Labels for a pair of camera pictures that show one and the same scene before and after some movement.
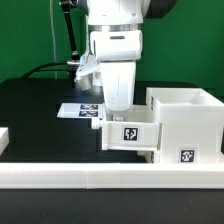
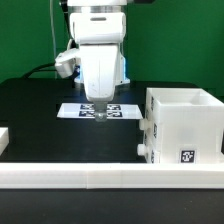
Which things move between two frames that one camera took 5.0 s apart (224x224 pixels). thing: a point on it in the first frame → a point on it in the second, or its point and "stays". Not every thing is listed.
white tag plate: (94, 110) stays
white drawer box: (133, 133) → (151, 122)
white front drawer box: (151, 156) stays
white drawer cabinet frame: (192, 124) stays
